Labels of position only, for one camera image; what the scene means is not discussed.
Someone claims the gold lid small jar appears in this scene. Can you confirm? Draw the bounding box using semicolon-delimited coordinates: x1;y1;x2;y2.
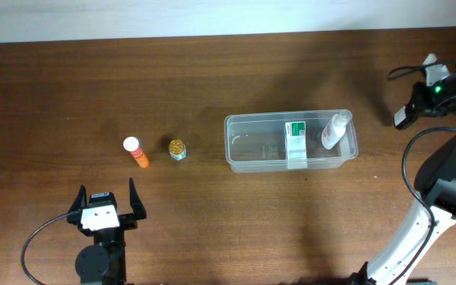
169;139;187;161

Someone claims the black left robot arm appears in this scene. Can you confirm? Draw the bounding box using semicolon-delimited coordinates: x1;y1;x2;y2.
66;179;146;285

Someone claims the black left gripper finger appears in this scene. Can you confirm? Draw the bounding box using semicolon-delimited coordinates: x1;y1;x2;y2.
68;184;87;215
129;177;146;220

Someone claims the clear plastic container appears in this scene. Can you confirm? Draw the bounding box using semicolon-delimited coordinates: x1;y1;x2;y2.
224;109;359;173

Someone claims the white green medicine box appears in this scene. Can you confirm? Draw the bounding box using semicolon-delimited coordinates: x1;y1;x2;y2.
285;121;307;170

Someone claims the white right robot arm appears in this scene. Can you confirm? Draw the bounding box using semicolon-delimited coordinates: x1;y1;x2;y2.
347;54;456;285

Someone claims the dark brown syrup bottle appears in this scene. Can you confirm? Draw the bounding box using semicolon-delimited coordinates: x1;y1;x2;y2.
393;105;417;130

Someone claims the black left camera cable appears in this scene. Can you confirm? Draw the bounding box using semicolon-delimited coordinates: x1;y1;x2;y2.
20;212;82;285

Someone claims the orange tablet tube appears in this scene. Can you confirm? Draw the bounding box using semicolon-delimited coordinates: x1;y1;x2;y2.
123;136;150;168

